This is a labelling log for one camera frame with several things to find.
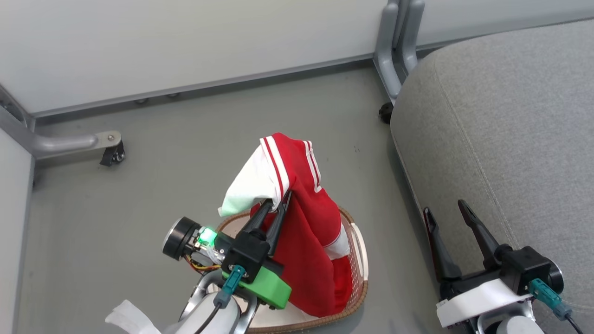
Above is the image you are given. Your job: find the black cable teal connector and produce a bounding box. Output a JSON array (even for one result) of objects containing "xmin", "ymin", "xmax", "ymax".
[
  {"xmin": 529, "ymin": 278, "xmax": 586, "ymax": 334},
  {"xmin": 193, "ymin": 264, "xmax": 246, "ymax": 334}
]

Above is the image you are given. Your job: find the red and white shirt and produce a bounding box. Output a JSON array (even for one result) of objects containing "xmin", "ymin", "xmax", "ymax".
[{"xmin": 218, "ymin": 132, "xmax": 353, "ymax": 318}]

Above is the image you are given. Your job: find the woven laundry basket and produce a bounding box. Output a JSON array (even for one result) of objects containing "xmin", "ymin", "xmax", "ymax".
[{"xmin": 204, "ymin": 206, "xmax": 370, "ymax": 334}]

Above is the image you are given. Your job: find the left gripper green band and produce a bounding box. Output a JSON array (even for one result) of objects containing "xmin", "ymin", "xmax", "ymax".
[{"xmin": 221, "ymin": 191, "xmax": 293, "ymax": 310}]

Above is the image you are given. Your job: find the white fabric wrap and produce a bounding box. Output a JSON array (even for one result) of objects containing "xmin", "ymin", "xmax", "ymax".
[{"xmin": 104, "ymin": 299, "xmax": 164, "ymax": 334}]

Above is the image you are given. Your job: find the grey metal partition foot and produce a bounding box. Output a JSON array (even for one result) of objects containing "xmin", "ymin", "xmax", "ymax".
[
  {"xmin": 0, "ymin": 83, "xmax": 122, "ymax": 161},
  {"xmin": 373, "ymin": 0, "xmax": 426, "ymax": 105}
]

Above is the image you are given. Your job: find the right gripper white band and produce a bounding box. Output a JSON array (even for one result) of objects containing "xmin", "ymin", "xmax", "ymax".
[{"xmin": 423, "ymin": 199, "xmax": 565, "ymax": 328}]

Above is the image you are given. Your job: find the grey fabric sofa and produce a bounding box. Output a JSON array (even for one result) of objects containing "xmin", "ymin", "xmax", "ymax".
[{"xmin": 390, "ymin": 19, "xmax": 594, "ymax": 334}]

